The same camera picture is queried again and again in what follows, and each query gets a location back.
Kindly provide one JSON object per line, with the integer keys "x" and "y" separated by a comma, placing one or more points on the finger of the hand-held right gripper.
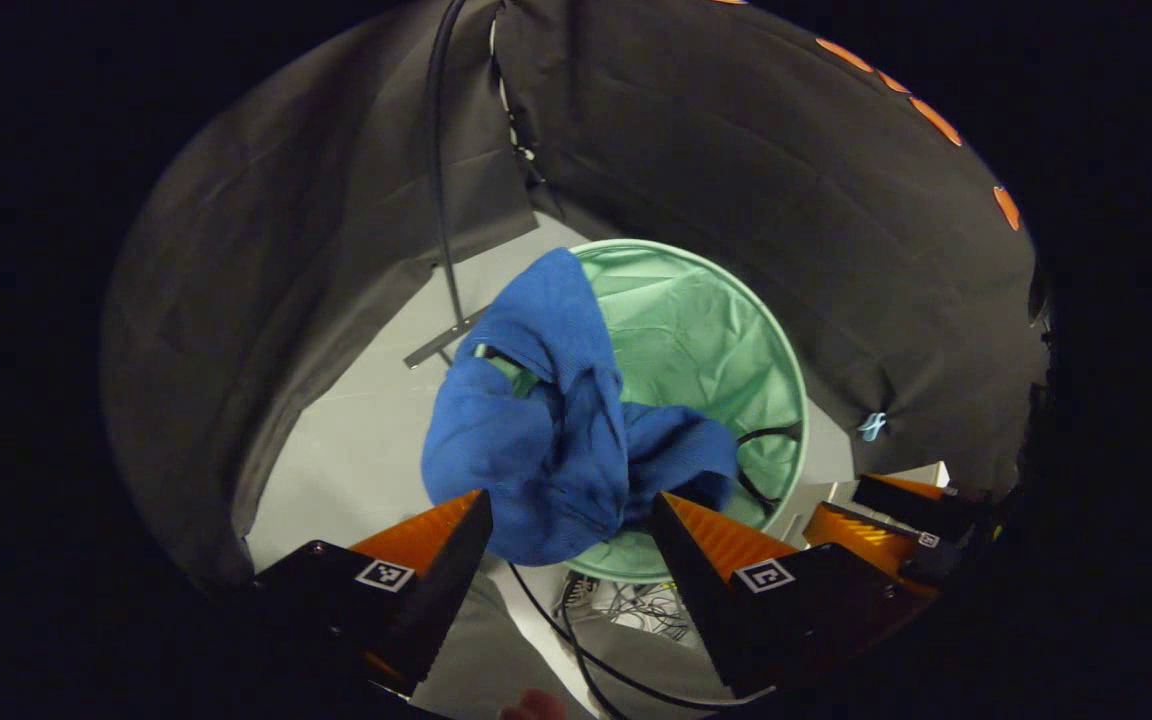
{"x": 861, "y": 540}
{"x": 911, "y": 500}

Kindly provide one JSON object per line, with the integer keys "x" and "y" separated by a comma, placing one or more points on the black metal clothes rack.
{"x": 436, "y": 150}

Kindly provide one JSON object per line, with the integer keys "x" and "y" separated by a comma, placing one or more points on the green laundry hamper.
{"x": 696, "y": 330}

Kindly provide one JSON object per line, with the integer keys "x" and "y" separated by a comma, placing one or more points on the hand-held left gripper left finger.
{"x": 446, "y": 590}

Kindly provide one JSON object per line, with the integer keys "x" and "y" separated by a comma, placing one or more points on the light blue clip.
{"x": 872, "y": 426}

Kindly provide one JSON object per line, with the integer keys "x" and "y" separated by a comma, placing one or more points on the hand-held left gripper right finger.
{"x": 696, "y": 600}

